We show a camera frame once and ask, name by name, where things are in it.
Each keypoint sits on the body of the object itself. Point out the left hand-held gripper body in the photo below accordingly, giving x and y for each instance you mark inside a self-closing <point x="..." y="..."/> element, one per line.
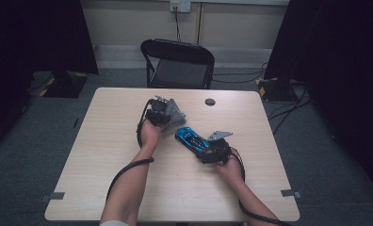
<point x="158" y="113"/>

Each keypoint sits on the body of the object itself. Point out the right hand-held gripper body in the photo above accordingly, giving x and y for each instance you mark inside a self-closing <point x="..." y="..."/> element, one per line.
<point x="220" y="150"/>

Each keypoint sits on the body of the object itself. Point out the grey cloth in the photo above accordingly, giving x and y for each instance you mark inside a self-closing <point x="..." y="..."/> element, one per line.
<point x="176" y="116"/>

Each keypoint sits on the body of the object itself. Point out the blue toy car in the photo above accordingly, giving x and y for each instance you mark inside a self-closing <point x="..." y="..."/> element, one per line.
<point x="192" y="140"/>

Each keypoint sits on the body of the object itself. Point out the person's right hand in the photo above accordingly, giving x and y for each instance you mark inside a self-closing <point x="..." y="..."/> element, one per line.
<point x="230" y="171"/>

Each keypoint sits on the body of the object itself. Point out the person's left hand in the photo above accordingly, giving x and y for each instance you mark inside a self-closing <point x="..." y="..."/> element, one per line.
<point x="150" y="135"/>

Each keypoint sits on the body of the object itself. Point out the black folding chair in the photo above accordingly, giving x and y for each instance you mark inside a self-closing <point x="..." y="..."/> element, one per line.
<point x="178" y="73"/>

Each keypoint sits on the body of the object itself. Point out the grey tape piece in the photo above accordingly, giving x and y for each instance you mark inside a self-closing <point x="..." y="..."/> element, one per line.
<point x="54" y="196"/>
<point x="289" y="193"/>

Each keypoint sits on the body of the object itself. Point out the black stand base striped tape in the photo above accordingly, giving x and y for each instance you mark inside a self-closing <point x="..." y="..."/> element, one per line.
<point x="65" y="86"/>
<point x="275" y="89"/>

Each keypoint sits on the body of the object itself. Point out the white sleeve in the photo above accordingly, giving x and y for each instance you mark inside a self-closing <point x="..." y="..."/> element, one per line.
<point x="114" y="223"/>

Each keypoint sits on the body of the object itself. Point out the black curtain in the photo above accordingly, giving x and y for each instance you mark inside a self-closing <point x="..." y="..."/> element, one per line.
<point x="338" y="62"/>
<point x="34" y="37"/>

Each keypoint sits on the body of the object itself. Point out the white wall socket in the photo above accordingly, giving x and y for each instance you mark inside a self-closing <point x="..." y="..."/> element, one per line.
<point x="180" y="6"/>

